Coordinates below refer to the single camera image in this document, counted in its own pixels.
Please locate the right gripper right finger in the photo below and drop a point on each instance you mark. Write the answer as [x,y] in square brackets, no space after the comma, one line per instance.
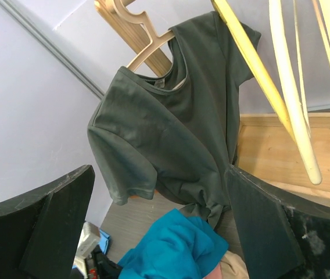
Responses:
[282,235]

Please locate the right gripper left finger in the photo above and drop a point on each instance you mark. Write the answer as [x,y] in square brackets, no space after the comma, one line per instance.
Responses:
[40,229]

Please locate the beige t shirt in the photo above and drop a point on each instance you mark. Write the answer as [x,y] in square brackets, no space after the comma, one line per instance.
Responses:
[233,267]

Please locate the pink t shirt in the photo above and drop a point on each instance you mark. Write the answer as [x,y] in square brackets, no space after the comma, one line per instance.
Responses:
[215,273]

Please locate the blue t shirt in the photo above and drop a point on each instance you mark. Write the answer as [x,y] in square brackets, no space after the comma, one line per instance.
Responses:
[175,246]

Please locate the grey t shirt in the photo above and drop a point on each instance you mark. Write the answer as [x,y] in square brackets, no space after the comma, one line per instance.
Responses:
[176,134]

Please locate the wooden hanger blue shirt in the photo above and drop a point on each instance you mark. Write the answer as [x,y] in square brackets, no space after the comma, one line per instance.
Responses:
[254,62]

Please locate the wooden hanger grey shirt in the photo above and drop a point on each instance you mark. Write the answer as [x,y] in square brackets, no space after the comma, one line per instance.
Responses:
[137,30]

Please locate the blue patterned cloth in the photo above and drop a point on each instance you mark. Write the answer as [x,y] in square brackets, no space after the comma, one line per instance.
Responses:
[104,242]

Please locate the wooden clothes rack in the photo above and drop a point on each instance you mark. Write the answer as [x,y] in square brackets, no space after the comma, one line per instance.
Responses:
[266,150]

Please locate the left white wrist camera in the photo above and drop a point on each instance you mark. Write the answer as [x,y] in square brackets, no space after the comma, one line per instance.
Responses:
[89,239]

